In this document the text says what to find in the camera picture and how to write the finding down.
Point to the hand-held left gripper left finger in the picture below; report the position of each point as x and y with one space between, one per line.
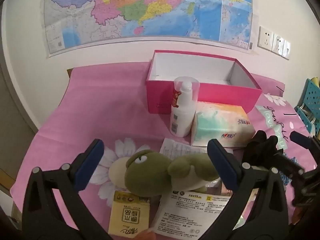
90 165

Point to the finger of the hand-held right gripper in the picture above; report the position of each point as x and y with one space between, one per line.
301 138
290 163

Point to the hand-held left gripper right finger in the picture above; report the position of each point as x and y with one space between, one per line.
221 165

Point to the black plush toy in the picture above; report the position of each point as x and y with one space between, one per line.
261 145

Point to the green plush toy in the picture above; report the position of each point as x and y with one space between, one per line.
147 172

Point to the clear packet with white label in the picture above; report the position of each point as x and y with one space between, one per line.
187 212

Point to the yellow pocket tissue pack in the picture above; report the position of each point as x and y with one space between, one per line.
130 212

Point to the pink cardboard box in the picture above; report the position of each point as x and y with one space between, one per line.
200 97

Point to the blue perforated plastic basket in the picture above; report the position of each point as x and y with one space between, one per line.
310 105

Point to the pastel tissue pack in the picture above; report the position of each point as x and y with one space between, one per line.
220 125

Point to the paper receipt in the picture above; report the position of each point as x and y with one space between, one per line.
180 148

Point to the pink floral bedsheet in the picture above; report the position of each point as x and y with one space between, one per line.
100 105

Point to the white pump bottle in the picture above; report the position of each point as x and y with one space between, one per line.
181 112

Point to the white wall socket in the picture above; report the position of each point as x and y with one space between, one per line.
278 43
265 38
286 50

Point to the colourful wall map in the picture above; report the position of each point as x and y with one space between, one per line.
150 7

